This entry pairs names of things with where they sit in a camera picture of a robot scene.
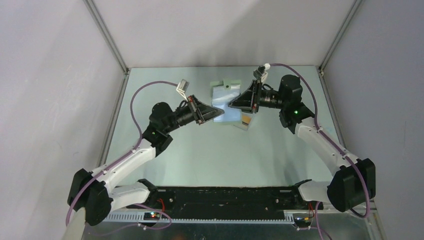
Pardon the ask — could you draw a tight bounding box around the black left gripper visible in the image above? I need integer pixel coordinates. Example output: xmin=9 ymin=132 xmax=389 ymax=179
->
xmin=164 ymin=95 xmax=224 ymax=134

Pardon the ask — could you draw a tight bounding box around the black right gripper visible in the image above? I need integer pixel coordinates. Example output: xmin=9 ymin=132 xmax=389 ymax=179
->
xmin=228 ymin=80 xmax=287 ymax=115

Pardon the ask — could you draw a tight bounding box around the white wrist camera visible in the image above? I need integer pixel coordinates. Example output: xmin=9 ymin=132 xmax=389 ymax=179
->
xmin=253 ymin=63 xmax=271 ymax=84
xmin=176 ymin=79 xmax=190 ymax=100

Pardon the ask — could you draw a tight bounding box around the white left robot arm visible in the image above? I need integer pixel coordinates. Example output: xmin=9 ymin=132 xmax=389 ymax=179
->
xmin=67 ymin=95 xmax=225 ymax=226

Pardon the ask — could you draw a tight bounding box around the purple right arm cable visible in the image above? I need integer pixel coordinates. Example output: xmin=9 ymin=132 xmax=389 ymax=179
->
xmin=269 ymin=63 xmax=372 ymax=220

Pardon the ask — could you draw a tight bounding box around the clear plastic card box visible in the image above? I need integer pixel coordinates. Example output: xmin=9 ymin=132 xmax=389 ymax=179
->
xmin=233 ymin=112 xmax=255 ymax=131

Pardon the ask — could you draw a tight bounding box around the right aluminium frame post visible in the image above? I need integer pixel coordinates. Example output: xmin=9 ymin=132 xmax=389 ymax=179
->
xmin=318 ymin=0 xmax=364 ymax=77

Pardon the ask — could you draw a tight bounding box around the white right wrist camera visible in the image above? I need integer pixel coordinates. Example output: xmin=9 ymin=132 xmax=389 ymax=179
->
xmin=253 ymin=63 xmax=271 ymax=84

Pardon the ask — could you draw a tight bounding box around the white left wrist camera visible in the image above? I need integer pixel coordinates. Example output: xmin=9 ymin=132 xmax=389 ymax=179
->
xmin=176 ymin=79 xmax=190 ymax=100

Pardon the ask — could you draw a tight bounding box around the aluminium frame post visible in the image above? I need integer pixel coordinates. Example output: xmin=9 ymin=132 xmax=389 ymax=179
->
xmin=318 ymin=0 xmax=364 ymax=77
xmin=83 ymin=0 xmax=129 ymax=75

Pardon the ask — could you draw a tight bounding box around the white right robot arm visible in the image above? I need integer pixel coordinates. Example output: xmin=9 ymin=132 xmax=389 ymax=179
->
xmin=228 ymin=74 xmax=376 ymax=212

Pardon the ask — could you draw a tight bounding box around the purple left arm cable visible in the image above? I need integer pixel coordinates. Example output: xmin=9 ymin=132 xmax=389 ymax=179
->
xmin=65 ymin=80 xmax=181 ymax=226

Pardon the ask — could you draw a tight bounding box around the left aluminium frame post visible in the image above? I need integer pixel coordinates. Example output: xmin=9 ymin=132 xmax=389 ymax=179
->
xmin=83 ymin=0 xmax=129 ymax=75

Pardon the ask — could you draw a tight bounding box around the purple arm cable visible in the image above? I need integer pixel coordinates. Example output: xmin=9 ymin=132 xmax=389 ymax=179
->
xmin=269 ymin=63 xmax=372 ymax=220
xmin=65 ymin=80 xmax=181 ymax=226

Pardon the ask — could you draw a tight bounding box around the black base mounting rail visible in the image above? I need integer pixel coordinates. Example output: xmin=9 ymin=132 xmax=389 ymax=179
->
xmin=144 ymin=183 xmax=316 ymax=220

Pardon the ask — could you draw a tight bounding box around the white slotted cable duct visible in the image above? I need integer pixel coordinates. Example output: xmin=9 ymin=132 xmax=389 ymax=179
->
xmin=102 ymin=211 xmax=295 ymax=224

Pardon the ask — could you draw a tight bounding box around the gold card stack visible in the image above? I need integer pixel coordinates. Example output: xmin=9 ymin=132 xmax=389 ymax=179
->
xmin=241 ymin=114 xmax=253 ymax=129

